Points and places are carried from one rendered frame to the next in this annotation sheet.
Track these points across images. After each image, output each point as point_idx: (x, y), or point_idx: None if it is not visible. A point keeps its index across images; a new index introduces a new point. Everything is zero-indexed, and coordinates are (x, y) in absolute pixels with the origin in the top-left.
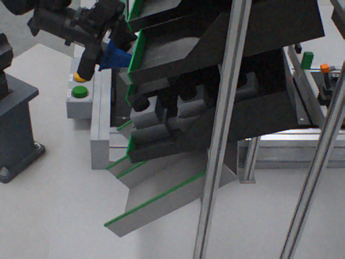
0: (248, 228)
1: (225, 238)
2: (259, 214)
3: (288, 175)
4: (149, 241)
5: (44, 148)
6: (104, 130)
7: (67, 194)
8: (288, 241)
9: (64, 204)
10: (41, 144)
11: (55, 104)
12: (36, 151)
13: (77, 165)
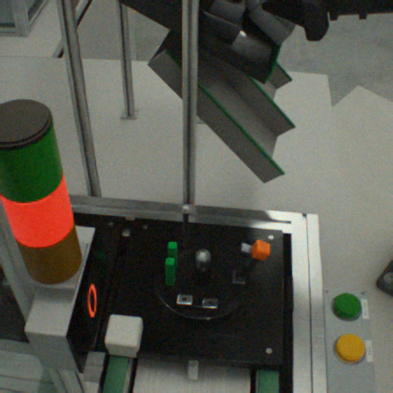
0: (126, 162)
1: (156, 156)
2: (106, 175)
3: None
4: (238, 160)
5: (378, 277)
6: (299, 227)
7: (333, 218)
8: (130, 46)
9: (334, 206)
10: (384, 285)
11: (382, 387)
12: (388, 270)
13: (328, 258)
